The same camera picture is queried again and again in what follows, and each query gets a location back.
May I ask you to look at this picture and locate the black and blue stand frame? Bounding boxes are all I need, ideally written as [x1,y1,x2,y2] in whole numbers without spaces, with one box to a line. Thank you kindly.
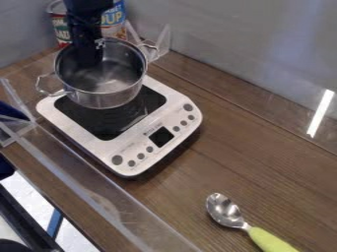
[0,185,64,252]

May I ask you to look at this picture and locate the clear acrylic corner bracket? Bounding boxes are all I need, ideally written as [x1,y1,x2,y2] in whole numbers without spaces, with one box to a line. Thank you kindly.
[124,21,171,63]

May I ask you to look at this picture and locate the spoon with green handle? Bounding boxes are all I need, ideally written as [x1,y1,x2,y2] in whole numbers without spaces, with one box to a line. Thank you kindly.
[206,193,299,252]

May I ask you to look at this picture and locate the alphabet soup can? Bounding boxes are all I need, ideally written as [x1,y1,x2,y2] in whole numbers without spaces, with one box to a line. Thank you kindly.
[102,0,127,39]

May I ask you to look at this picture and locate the tomato sauce can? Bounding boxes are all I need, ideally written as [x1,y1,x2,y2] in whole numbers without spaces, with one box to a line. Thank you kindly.
[45,0,71,47]

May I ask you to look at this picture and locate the blue cloth object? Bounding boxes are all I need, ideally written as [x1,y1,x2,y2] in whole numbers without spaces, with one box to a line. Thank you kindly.
[0,100,29,181]

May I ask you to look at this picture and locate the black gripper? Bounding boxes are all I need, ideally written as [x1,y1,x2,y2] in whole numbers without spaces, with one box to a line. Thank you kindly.
[63,0,115,66]

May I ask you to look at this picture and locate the clear acrylic front barrier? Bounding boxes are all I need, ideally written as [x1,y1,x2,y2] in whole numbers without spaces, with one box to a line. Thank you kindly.
[0,122,202,252]

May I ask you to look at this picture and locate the white and black stove top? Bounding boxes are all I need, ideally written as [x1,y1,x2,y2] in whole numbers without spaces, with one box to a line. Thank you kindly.
[36,77,203,177]

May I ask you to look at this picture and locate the silver steel pot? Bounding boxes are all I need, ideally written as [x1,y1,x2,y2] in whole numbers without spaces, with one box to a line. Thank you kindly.
[36,37,159,109]

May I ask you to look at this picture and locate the clear acrylic left bracket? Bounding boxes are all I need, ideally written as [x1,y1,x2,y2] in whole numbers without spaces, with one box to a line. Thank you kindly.
[0,78,36,148]

